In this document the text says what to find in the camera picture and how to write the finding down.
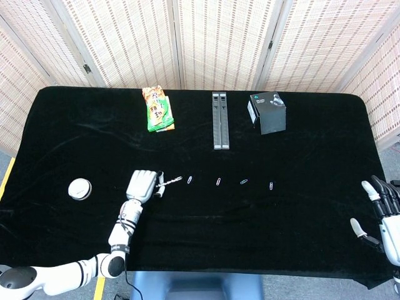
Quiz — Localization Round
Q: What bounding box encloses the long black plastic bar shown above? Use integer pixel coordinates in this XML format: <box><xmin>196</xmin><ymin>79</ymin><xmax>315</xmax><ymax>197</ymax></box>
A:
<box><xmin>220</xmin><ymin>91</ymin><xmax>231</xmax><ymax>150</ymax></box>
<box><xmin>211</xmin><ymin>91</ymin><xmax>222</xmax><ymax>150</ymax></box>

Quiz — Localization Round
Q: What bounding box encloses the black cardboard box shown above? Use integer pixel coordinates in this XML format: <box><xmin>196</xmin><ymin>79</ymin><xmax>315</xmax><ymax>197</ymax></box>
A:
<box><xmin>248</xmin><ymin>91</ymin><xmax>288</xmax><ymax>136</ymax></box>

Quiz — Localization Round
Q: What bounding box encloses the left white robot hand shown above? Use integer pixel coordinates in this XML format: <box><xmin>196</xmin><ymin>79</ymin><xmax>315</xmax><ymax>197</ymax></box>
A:
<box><xmin>125</xmin><ymin>169</ymin><xmax>166</xmax><ymax>202</ymax></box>

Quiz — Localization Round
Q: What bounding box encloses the round tin with white lid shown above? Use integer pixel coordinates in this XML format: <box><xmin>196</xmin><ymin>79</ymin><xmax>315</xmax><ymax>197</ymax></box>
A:
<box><xmin>67</xmin><ymin>177</ymin><xmax>93</xmax><ymax>201</ymax></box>

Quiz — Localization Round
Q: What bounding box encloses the black velvet tablecloth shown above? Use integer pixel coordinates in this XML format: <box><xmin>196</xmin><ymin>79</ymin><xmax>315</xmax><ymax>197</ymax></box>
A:
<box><xmin>0</xmin><ymin>86</ymin><xmax>393</xmax><ymax>290</ymax></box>

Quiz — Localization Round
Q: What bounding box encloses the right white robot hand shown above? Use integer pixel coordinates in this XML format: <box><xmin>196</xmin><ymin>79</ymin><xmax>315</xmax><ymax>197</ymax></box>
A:
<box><xmin>349</xmin><ymin>175</ymin><xmax>400</xmax><ymax>267</ymax></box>

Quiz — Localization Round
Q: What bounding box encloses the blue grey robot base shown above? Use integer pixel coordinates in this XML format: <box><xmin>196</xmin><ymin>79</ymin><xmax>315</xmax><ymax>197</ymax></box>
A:
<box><xmin>129</xmin><ymin>271</ymin><xmax>265</xmax><ymax>300</ymax></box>

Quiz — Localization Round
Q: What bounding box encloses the green snack packet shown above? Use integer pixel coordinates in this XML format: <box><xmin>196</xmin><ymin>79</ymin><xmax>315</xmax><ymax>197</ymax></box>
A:
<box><xmin>142</xmin><ymin>86</ymin><xmax>172</xmax><ymax>133</ymax></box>

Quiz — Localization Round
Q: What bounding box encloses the bamboo folding screen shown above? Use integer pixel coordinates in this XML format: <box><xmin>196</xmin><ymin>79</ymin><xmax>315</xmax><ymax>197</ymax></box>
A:
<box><xmin>0</xmin><ymin>0</ymin><xmax>400</xmax><ymax>157</ymax></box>

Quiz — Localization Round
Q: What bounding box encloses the black cable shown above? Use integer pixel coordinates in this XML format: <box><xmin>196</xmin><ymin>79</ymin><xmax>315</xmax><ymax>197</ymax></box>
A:
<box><xmin>124</xmin><ymin>271</ymin><xmax>143</xmax><ymax>300</ymax></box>

